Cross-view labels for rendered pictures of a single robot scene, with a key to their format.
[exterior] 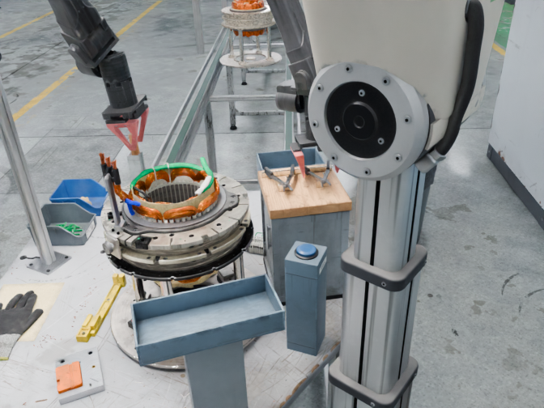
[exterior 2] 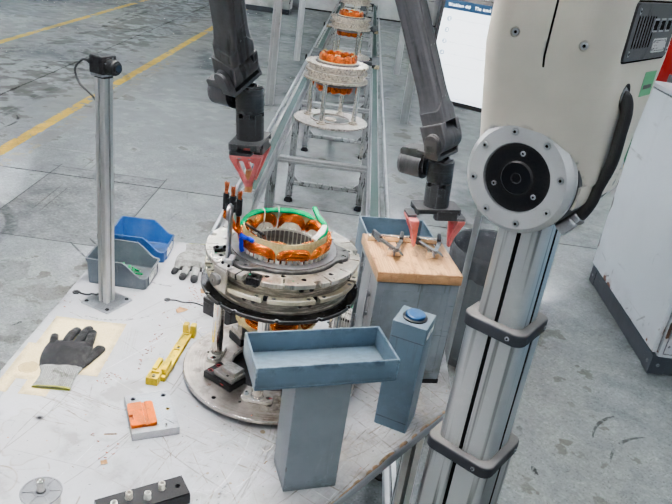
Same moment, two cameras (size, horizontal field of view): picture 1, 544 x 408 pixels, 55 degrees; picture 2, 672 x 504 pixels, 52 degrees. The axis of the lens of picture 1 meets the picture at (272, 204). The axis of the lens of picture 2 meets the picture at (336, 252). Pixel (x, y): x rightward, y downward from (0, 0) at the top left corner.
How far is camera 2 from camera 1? 0.37 m
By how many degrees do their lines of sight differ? 6
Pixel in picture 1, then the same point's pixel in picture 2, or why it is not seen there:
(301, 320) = (397, 390)
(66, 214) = (126, 254)
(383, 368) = (489, 430)
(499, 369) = not seen: outside the picture
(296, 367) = (384, 441)
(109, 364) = (182, 410)
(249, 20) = (339, 76)
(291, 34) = (429, 97)
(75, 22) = (234, 50)
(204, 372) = (307, 413)
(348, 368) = (451, 431)
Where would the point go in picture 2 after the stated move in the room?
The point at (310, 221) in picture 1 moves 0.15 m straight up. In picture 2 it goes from (417, 290) to (429, 227)
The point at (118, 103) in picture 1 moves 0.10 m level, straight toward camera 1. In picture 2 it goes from (247, 135) to (256, 151)
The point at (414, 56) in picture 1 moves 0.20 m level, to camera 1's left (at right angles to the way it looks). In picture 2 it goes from (575, 128) to (420, 108)
